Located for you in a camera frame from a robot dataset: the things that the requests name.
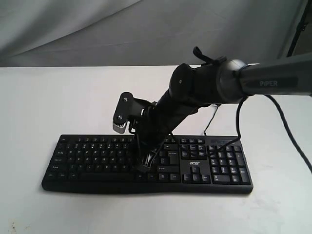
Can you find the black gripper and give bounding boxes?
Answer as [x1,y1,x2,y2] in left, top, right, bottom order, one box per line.
[130,102,198,173]

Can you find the black Acer keyboard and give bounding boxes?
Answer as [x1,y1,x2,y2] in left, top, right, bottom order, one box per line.
[41,135,254,194]

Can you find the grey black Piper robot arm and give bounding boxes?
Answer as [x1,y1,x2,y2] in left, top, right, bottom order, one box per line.
[131,54,312,172]

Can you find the grey backdrop cloth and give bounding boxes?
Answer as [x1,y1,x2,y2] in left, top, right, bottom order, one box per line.
[0,0,307,67]

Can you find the black tripod stand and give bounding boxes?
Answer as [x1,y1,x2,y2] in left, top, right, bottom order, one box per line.
[286,0,312,57]

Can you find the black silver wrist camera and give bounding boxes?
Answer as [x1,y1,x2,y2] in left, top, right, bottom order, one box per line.
[113,92,152,134]

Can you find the black USB cable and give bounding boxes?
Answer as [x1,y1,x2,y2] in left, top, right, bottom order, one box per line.
[203,103,220,137]

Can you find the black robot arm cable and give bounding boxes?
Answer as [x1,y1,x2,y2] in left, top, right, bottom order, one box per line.
[170,46,312,171]

